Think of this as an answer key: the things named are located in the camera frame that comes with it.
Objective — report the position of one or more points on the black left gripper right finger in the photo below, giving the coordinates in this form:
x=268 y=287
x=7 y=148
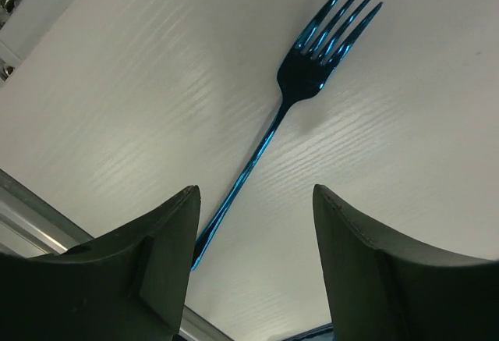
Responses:
x=384 y=285

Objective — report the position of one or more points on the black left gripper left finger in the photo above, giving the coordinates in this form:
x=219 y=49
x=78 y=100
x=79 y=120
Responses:
x=128 y=284

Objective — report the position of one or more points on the blue cartoon placemat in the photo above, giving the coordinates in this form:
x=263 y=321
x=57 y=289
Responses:
x=321 y=333

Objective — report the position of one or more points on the blue metallic fork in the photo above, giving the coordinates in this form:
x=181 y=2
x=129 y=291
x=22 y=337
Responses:
x=312 y=59

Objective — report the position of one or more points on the aluminium mounting rail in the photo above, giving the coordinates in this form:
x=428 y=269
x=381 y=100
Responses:
x=30 y=227

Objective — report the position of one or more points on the left aluminium frame post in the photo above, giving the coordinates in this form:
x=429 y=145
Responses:
x=10 y=32

